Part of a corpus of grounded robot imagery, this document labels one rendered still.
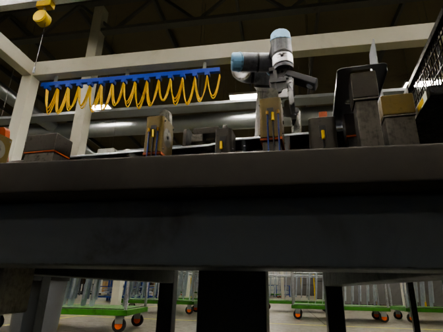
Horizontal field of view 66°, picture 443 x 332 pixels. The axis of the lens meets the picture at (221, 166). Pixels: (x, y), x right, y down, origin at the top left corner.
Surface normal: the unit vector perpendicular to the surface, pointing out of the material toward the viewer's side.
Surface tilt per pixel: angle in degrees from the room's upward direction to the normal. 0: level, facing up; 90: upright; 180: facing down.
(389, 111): 90
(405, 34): 90
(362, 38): 90
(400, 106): 90
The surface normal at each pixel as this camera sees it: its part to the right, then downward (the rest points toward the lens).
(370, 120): -0.25, -0.33
